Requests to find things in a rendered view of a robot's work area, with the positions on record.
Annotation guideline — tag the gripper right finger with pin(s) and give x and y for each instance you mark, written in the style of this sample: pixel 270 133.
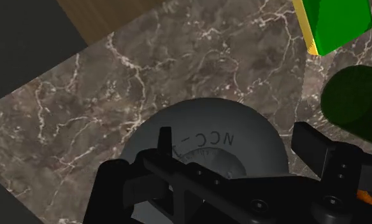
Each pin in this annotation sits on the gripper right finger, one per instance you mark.
pixel 325 158

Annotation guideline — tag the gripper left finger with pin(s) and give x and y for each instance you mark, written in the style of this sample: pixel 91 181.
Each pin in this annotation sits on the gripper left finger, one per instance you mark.
pixel 161 173

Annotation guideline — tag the orange object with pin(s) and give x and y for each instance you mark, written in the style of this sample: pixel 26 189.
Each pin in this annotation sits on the orange object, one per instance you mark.
pixel 369 198

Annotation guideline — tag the dark green rounded object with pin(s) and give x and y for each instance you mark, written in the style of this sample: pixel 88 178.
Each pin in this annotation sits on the dark green rounded object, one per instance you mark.
pixel 350 99

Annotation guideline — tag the grey lettered disc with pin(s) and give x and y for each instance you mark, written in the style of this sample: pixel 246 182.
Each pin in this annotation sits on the grey lettered disc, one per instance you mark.
pixel 210 121

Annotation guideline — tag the green box with yellow side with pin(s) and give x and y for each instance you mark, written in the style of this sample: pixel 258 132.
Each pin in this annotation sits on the green box with yellow side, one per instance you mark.
pixel 338 21

